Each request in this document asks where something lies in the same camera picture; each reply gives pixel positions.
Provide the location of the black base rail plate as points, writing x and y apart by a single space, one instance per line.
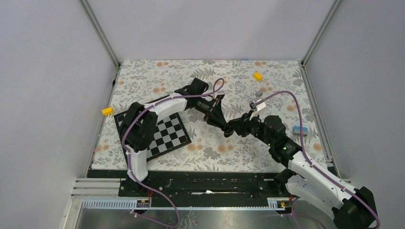
206 189

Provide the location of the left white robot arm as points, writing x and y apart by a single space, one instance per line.
137 129

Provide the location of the black white checkerboard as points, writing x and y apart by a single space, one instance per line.
170 134

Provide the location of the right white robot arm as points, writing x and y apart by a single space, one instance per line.
349 207

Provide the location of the black earbud charging case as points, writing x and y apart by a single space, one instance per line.
228 131

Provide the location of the blue white eraser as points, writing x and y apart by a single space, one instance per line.
298 130

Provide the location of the floral patterned table mat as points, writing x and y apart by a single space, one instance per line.
282 85

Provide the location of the yellow block left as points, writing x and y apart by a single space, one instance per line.
107 111

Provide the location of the yellow block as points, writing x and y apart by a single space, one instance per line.
107 111
258 76

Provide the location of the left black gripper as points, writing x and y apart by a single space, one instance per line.
216 116

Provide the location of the yellow block far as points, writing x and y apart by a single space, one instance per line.
258 76

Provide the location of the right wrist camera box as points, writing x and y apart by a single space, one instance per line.
257 105

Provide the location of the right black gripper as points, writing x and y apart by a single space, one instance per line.
241 125

